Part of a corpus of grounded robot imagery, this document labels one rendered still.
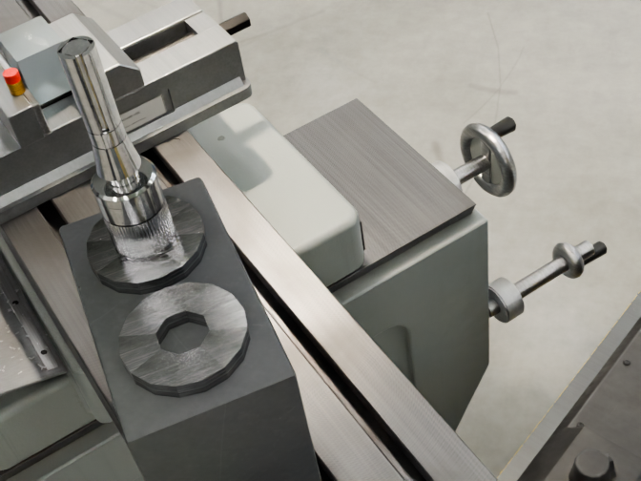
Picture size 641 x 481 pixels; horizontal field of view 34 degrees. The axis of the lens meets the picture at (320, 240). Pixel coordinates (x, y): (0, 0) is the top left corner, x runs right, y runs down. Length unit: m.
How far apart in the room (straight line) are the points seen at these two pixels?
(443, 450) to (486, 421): 1.11
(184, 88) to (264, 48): 1.67
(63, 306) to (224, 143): 0.38
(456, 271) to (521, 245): 0.89
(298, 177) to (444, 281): 0.25
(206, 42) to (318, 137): 0.31
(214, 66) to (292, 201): 0.18
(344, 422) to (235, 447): 0.18
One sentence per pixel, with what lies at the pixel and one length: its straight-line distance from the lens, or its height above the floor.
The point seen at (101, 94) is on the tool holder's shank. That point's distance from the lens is 0.69.
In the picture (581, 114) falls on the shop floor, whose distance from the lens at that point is 2.55.
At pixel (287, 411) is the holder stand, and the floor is 1.07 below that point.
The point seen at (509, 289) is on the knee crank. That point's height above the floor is 0.53.
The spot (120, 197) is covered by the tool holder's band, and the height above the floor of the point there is 1.18.
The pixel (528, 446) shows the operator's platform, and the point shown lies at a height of 0.40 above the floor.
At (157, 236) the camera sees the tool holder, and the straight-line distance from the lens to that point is 0.77.
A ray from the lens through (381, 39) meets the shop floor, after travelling 2.81.
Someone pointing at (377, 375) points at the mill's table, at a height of 0.92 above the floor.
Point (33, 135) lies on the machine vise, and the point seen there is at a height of 0.99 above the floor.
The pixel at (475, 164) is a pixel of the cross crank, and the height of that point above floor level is 0.63.
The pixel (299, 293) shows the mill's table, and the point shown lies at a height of 0.92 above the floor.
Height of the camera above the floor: 1.67
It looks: 47 degrees down
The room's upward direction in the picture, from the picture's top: 10 degrees counter-clockwise
